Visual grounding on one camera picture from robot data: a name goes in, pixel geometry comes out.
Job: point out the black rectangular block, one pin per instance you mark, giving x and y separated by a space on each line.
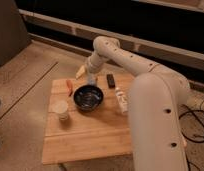
110 80

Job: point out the dark ceramic bowl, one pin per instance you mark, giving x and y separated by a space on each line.
88 97

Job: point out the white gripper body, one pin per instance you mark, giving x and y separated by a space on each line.
93 65

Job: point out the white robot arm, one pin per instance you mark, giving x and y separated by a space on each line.
154 98

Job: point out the orange carrot toy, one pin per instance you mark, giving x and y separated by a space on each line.
70 87

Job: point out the wooden board table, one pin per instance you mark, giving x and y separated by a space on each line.
100 133

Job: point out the white paper cup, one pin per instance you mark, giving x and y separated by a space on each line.
61 109

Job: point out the white bottle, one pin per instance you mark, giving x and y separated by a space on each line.
122 101

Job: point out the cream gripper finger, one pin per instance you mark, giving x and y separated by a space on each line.
80 72

